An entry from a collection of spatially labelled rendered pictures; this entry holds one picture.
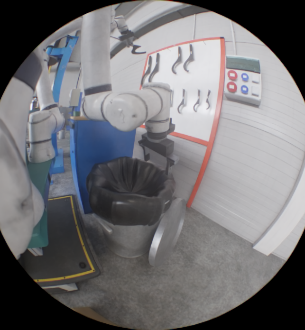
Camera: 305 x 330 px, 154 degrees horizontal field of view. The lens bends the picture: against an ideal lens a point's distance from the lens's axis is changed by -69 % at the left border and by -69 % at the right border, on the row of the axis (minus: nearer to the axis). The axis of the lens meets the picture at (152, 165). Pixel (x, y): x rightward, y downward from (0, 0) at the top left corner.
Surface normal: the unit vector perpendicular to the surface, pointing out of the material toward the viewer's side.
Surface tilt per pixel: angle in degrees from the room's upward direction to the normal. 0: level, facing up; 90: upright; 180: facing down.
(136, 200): 56
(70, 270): 0
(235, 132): 90
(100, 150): 90
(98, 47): 99
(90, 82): 109
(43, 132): 90
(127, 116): 114
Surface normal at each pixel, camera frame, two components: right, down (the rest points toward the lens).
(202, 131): -0.72, 0.14
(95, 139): 0.68, 0.37
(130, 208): 0.16, 0.16
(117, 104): -0.42, 0.55
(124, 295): 0.17, -0.92
